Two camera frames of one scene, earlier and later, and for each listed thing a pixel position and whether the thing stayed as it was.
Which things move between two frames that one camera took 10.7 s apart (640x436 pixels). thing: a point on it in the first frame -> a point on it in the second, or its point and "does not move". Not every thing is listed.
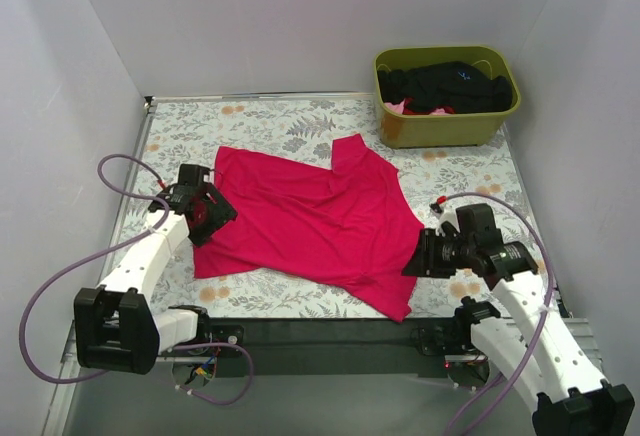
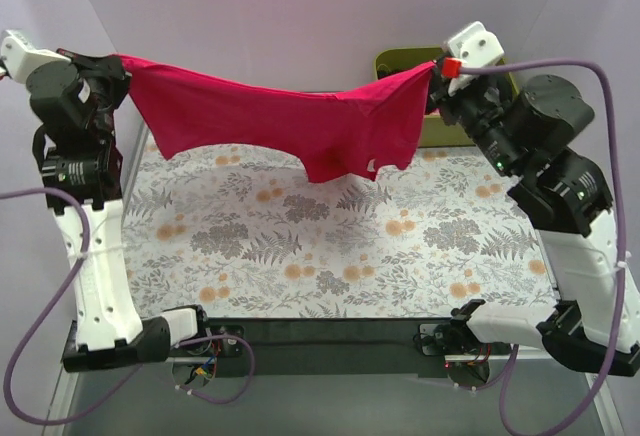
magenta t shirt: (353, 226) -> (332, 135)
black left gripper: (213, 216) -> (107, 72)
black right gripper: (427, 252) -> (445, 94)
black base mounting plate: (236, 348) does not move
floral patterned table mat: (473, 202) does not move
